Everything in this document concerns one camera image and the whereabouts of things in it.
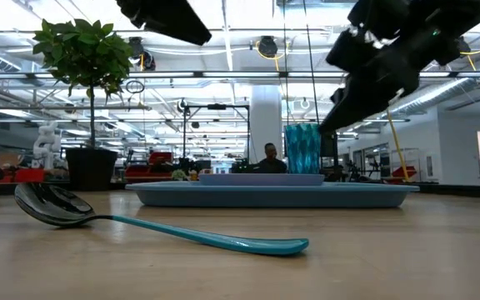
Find red tool cabinet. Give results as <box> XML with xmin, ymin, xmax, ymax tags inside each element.
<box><xmin>124</xmin><ymin>151</ymin><xmax>175</xmax><ymax>183</ymax></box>

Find white robot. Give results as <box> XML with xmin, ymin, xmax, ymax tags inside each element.
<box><xmin>32</xmin><ymin>120</ymin><xmax>63</xmax><ymax>170</ymax></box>

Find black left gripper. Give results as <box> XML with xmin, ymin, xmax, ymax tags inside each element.
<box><xmin>115</xmin><ymin>0</ymin><xmax>213</xmax><ymax>47</ymax></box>

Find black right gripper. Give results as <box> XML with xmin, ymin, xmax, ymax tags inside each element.
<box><xmin>317</xmin><ymin>27</ymin><xmax>446</xmax><ymax>135</ymax></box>

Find spoon with teal handle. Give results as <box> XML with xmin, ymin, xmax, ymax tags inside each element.
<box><xmin>13</xmin><ymin>182</ymin><xmax>310</xmax><ymax>257</ymax></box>

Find person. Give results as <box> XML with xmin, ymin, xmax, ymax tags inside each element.
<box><xmin>257</xmin><ymin>142</ymin><xmax>288</xmax><ymax>174</ymax></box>

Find lavender plastic plate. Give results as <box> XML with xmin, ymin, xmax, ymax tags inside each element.
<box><xmin>197</xmin><ymin>173</ymin><xmax>326</xmax><ymax>187</ymax></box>

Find red cart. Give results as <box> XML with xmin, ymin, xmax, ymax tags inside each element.
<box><xmin>0</xmin><ymin>167</ymin><xmax>46</xmax><ymax>183</ymax></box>

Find green leafy plant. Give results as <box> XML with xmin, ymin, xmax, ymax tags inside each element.
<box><xmin>32</xmin><ymin>18</ymin><xmax>135</xmax><ymax>149</ymax></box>

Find blue plastic tray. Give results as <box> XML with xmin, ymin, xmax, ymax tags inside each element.
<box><xmin>125</xmin><ymin>181</ymin><xmax>420</xmax><ymax>209</ymax></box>

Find black hanging cable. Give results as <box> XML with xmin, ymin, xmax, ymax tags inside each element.
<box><xmin>302</xmin><ymin>0</ymin><xmax>322</xmax><ymax>126</ymax></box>

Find black hanging cable reel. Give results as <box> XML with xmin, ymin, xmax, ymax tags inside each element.
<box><xmin>128</xmin><ymin>37</ymin><xmax>157</xmax><ymax>72</ymax></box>
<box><xmin>257</xmin><ymin>35</ymin><xmax>279</xmax><ymax>59</ymax></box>

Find black metal table frame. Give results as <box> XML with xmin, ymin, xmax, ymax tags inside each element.
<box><xmin>0</xmin><ymin>182</ymin><xmax>480</xmax><ymax>199</ymax></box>

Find black metal rig frame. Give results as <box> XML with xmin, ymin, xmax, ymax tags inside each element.
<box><xmin>181</xmin><ymin>102</ymin><xmax>252</xmax><ymax>172</ymax></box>

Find teal translucent cup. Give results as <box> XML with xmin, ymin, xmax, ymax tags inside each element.
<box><xmin>284</xmin><ymin>122</ymin><xmax>323</xmax><ymax>175</ymax></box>

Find yellow hanging cable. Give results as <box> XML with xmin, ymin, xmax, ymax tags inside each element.
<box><xmin>384</xmin><ymin>108</ymin><xmax>410</xmax><ymax>183</ymax></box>

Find black plant pot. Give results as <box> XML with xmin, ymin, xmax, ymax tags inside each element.
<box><xmin>64</xmin><ymin>147</ymin><xmax>119</xmax><ymax>193</ymax></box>

